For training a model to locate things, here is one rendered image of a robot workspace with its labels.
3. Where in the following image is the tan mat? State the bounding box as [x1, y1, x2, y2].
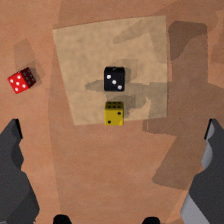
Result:
[52, 15, 167, 125]

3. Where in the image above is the black die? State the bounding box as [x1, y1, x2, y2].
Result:
[104, 67, 125, 92]

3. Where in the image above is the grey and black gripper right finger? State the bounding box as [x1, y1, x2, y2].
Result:
[180, 118, 224, 224]

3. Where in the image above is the red die with white pips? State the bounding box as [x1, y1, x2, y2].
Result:
[8, 67, 36, 94]

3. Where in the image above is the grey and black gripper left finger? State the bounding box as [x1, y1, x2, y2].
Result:
[0, 118, 40, 224]

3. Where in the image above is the yellow die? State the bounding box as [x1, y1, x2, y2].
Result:
[104, 102, 124, 125]

